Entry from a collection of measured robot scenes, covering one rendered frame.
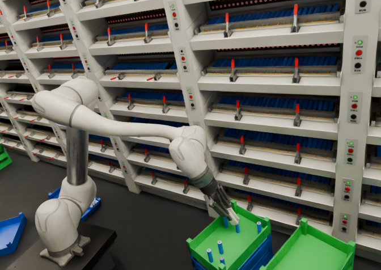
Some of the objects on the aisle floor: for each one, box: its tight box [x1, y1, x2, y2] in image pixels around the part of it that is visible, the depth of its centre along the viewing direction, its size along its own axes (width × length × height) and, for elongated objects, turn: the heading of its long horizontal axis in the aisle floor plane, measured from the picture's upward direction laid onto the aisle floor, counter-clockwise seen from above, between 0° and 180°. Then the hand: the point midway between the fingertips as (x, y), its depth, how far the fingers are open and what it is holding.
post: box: [332, 0, 381, 244], centre depth 107 cm, size 20×9×173 cm, turn 168°
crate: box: [0, 212, 27, 256], centre depth 194 cm, size 30×20×8 cm
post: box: [0, 0, 66, 158], centre depth 221 cm, size 20×9×173 cm, turn 168°
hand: (231, 216), depth 120 cm, fingers closed, pressing on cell
